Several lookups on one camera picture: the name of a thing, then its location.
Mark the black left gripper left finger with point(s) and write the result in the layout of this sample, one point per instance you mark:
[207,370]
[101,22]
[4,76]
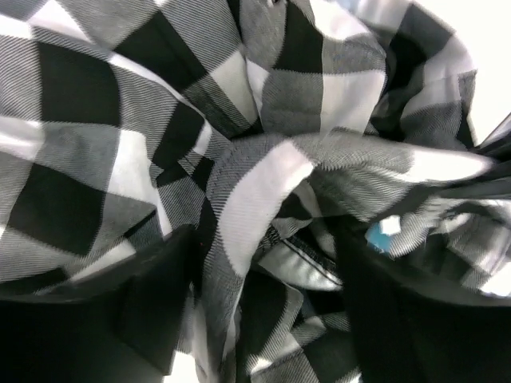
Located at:
[120,326]

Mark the black white checkered shirt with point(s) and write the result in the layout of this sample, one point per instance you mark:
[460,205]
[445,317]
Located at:
[262,125]

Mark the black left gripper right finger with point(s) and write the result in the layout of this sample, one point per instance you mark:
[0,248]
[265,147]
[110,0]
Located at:
[411,326]

